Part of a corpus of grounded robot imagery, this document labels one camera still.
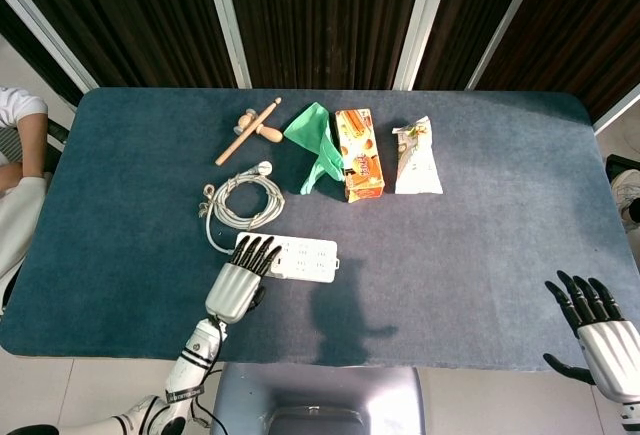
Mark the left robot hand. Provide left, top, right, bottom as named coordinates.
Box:
left=204, top=235, right=284, bottom=325

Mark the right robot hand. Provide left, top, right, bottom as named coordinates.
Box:
left=543, top=269, right=640, bottom=404

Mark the white power strip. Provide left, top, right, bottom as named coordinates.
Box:
left=234, top=232, right=343, bottom=284

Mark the person bare forearm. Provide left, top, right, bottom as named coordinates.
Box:
left=0, top=112, right=50, bottom=191

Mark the silver robot torso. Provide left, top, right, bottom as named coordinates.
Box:
left=212, top=363, right=426, bottom=435

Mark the blue table mat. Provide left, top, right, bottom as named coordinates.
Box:
left=0, top=86, right=640, bottom=371

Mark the wooden drumstick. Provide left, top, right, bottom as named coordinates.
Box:
left=214, top=97, right=283, bottom=167

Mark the white sneaker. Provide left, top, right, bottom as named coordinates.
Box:
left=610, top=168, right=640, bottom=229

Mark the wooden roller massager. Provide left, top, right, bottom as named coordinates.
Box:
left=233, top=108, right=285, bottom=145

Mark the green cloth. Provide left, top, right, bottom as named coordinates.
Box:
left=283, top=101, right=347, bottom=195

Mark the orange biscuit box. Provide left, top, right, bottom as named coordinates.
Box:
left=333, top=107, right=387, bottom=204

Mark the white snack bag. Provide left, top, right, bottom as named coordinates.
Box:
left=391, top=115, right=445, bottom=196

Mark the person white clothing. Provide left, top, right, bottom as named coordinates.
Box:
left=0, top=86, right=54, bottom=281

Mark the dark folding screen panel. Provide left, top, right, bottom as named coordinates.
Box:
left=202, top=0, right=454, bottom=90
left=0, top=0, right=251, bottom=106
left=469, top=0, right=640, bottom=134
left=414, top=0, right=546, bottom=90

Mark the white cable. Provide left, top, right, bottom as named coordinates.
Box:
left=203, top=160, right=286, bottom=255

